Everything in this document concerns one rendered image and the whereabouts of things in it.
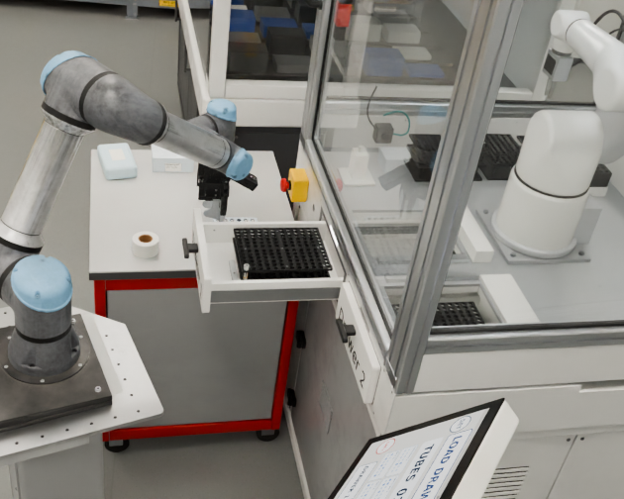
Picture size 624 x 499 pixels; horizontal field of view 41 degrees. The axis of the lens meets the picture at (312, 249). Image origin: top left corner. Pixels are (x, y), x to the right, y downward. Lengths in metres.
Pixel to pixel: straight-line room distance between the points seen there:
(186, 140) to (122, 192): 0.72
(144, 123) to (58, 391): 0.59
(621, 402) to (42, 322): 1.25
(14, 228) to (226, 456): 1.22
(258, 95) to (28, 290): 1.26
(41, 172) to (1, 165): 2.32
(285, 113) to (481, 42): 1.56
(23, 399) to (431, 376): 0.84
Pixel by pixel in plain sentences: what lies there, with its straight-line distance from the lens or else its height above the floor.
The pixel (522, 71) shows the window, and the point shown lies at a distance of 1.35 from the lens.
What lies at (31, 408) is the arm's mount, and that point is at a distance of 1.83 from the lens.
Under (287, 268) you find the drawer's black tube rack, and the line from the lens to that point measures 2.01.
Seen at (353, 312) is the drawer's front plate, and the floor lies 0.93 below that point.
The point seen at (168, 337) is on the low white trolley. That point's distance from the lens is 2.38.
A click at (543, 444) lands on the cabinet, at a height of 0.74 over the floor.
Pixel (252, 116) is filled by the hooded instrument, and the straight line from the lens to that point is 2.78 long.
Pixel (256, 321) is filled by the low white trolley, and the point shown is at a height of 0.55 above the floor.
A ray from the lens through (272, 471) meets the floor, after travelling 2.73.
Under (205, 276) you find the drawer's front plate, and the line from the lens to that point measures 1.92.
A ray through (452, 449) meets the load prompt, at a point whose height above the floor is 1.16.
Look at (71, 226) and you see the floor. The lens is 3.68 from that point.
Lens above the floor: 2.13
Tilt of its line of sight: 36 degrees down
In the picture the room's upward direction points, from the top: 9 degrees clockwise
